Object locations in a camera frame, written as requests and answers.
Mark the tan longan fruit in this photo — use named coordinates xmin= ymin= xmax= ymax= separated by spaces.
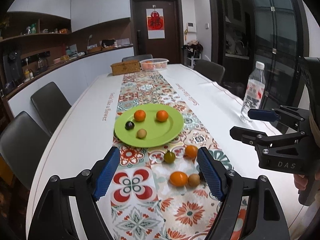
xmin=188 ymin=174 xmax=200 ymax=187

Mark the large orange tomato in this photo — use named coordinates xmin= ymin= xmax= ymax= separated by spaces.
xmin=169 ymin=171 xmax=188 ymax=187

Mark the white kitchen counter cabinet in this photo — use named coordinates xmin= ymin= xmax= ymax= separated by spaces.
xmin=8 ymin=46 xmax=134 ymax=119

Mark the person's right hand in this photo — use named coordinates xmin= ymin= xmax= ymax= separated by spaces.
xmin=293 ymin=174 xmax=308 ymax=191

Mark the clear water bottle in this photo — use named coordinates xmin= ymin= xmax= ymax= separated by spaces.
xmin=240 ymin=61 xmax=266 ymax=122

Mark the small orange tomato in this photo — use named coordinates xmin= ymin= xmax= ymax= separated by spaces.
xmin=184 ymin=145 xmax=198 ymax=159

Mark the white tablecloth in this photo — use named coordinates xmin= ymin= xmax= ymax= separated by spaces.
xmin=26 ymin=64 xmax=309 ymax=239

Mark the green tomato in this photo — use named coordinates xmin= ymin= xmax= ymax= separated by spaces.
xmin=163 ymin=151 xmax=176 ymax=164

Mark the patterned table runner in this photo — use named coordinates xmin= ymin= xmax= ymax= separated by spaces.
xmin=109 ymin=69 xmax=251 ymax=240

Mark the tan longan on plate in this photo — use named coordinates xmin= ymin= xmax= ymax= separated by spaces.
xmin=136 ymin=129 xmax=147 ymax=139

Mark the dark purple plum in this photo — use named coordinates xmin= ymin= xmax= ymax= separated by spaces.
xmin=125 ymin=121 xmax=135 ymax=130

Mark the grey chair right side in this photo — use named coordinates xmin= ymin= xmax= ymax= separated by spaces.
xmin=194 ymin=60 xmax=225 ymax=84

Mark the grey chair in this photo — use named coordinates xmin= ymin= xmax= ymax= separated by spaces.
xmin=1 ymin=111 xmax=50 ymax=190
xmin=194 ymin=60 xmax=225 ymax=84
xmin=30 ymin=82 xmax=71 ymax=135

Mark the green round plate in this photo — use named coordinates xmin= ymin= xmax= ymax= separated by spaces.
xmin=114 ymin=103 xmax=184 ymax=148

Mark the orange tangerine left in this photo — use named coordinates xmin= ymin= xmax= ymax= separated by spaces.
xmin=133 ymin=109 xmax=146 ymax=122

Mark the orange tangerine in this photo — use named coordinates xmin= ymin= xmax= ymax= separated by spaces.
xmin=156 ymin=110 xmax=169 ymax=122
xmin=133 ymin=109 xmax=146 ymax=122

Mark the orange tangerine right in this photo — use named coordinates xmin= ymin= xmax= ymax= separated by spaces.
xmin=156 ymin=110 xmax=169 ymax=122

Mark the grey chair near left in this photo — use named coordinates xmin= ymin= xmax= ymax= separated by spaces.
xmin=1 ymin=111 xmax=50 ymax=190

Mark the dark brown door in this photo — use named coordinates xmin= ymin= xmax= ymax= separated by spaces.
xmin=130 ymin=0 xmax=183 ymax=63

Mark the woven wicker box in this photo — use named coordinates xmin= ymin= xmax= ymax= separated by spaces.
xmin=111 ymin=60 xmax=140 ymax=76

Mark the grey chair far end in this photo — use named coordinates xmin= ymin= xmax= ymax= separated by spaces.
xmin=122 ymin=54 xmax=153 ymax=62

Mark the black coffee machine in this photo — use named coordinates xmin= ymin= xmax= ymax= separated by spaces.
xmin=3 ymin=50 xmax=24 ymax=87

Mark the red and white door poster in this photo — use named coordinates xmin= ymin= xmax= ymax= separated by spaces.
xmin=146 ymin=8 xmax=165 ymax=40

